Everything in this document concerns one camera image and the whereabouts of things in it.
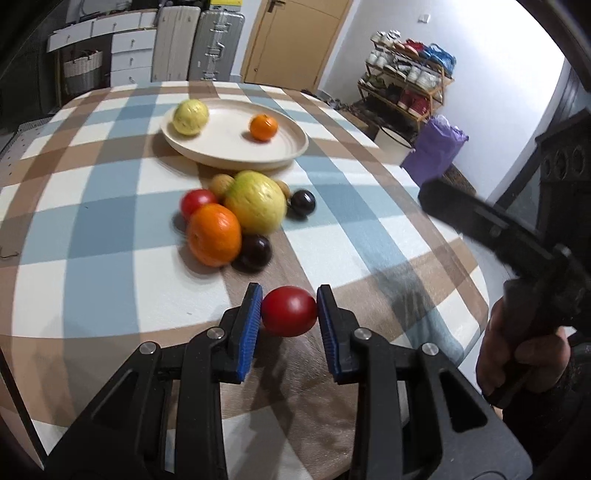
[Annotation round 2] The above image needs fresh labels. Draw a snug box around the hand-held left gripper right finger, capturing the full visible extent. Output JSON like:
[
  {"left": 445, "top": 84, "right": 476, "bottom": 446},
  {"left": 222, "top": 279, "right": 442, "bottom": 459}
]
[{"left": 316, "top": 285, "right": 532, "bottom": 480}]

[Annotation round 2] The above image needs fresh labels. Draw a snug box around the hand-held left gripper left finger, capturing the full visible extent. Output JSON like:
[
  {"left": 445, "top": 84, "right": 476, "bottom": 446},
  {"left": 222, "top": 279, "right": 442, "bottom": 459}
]
[{"left": 46, "top": 282, "right": 264, "bottom": 480}]

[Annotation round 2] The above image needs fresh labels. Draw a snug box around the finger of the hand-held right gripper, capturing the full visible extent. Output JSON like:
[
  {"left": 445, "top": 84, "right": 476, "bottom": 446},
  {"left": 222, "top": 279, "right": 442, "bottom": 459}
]
[{"left": 418, "top": 179, "right": 555, "bottom": 275}]

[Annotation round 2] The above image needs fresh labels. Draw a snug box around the oblong red tomato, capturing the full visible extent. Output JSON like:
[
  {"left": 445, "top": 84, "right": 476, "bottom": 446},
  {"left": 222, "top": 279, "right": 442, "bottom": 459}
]
[{"left": 261, "top": 285, "right": 319, "bottom": 337}]

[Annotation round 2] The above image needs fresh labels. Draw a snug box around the dark purple plum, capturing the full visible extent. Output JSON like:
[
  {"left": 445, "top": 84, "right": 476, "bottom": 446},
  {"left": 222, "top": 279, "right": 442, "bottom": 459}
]
[
  {"left": 287, "top": 189, "right": 317, "bottom": 219},
  {"left": 232, "top": 234, "right": 273, "bottom": 272}
]

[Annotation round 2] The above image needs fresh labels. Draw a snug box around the large orange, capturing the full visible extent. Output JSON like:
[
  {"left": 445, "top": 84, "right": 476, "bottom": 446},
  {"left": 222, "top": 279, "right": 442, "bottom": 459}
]
[{"left": 187, "top": 203, "right": 243, "bottom": 268}]

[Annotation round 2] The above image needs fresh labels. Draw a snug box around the large yellow-green guava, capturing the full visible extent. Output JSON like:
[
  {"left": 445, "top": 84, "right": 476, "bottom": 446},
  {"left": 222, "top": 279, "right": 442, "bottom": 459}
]
[{"left": 224, "top": 170, "right": 288, "bottom": 235}]

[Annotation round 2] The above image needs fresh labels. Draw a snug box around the round red tomato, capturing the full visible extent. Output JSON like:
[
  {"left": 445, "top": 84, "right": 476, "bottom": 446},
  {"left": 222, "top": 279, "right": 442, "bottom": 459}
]
[{"left": 180, "top": 189, "right": 219, "bottom": 221}]

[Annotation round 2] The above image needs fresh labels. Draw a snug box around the cream round plate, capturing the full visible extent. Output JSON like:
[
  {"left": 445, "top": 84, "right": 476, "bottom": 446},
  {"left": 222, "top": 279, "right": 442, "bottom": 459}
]
[{"left": 160, "top": 97, "right": 309, "bottom": 169}]

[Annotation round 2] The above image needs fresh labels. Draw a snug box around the small orange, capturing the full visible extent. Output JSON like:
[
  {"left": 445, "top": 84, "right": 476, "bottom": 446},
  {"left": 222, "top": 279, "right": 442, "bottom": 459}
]
[{"left": 249, "top": 114, "right": 279, "bottom": 142}]

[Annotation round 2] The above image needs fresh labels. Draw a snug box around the small yellow guava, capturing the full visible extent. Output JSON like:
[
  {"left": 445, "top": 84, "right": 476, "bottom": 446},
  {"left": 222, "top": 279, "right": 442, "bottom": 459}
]
[{"left": 172, "top": 99, "right": 210, "bottom": 136}]

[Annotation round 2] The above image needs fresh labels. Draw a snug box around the person's right forearm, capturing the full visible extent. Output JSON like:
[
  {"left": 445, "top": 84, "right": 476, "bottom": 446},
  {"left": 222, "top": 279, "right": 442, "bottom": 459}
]
[{"left": 501, "top": 330, "right": 591, "bottom": 480}]

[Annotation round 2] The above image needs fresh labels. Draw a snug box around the person's right hand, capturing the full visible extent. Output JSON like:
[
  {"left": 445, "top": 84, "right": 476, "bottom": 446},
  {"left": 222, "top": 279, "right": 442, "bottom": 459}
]
[{"left": 476, "top": 300, "right": 572, "bottom": 394}]

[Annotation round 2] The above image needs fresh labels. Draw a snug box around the brown door mat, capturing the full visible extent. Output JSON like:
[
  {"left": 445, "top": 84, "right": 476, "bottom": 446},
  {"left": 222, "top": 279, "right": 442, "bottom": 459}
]
[{"left": 442, "top": 163, "right": 476, "bottom": 195}]

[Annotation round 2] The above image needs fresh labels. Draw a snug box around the purple plastic bag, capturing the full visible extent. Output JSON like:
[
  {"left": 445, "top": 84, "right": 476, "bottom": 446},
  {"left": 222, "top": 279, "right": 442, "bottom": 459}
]
[{"left": 400, "top": 115, "right": 470, "bottom": 186}]

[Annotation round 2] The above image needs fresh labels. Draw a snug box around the white bucket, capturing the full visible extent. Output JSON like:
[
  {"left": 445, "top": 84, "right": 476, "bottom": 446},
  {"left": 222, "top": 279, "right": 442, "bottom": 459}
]
[{"left": 373, "top": 126, "right": 414, "bottom": 165}]

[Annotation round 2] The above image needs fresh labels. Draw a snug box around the wooden shoe rack with shoes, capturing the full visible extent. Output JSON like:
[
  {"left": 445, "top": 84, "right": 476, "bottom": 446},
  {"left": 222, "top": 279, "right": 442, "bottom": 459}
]
[{"left": 358, "top": 30, "right": 456, "bottom": 136}]

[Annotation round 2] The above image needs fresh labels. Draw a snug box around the pile of shoes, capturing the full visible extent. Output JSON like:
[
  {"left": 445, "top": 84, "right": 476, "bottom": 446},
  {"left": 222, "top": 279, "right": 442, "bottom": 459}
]
[{"left": 300, "top": 87, "right": 368, "bottom": 121}]

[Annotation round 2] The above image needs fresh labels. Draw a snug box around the wooden door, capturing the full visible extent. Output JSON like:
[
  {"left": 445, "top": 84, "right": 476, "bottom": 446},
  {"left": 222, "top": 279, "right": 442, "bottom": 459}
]
[{"left": 240, "top": 0, "right": 354, "bottom": 91}]

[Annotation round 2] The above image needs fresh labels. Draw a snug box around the silver suitcase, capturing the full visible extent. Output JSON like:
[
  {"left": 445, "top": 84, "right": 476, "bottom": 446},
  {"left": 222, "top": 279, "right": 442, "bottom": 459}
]
[{"left": 188, "top": 10, "right": 246, "bottom": 82}]

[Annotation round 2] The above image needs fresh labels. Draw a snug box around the beige suitcase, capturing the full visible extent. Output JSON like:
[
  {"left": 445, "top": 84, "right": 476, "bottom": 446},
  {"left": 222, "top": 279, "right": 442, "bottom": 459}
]
[{"left": 152, "top": 6, "right": 202, "bottom": 83}]

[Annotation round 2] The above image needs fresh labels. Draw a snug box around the white drawer cabinet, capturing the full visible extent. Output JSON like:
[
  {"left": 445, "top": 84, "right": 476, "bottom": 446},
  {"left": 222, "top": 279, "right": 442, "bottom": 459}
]
[{"left": 48, "top": 11, "right": 158, "bottom": 86}]

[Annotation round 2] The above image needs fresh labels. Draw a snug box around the wicker basket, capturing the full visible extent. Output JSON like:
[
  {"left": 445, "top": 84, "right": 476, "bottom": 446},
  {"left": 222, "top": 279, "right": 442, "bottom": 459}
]
[{"left": 63, "top": 49, "right": 103, "bottom": 96}]

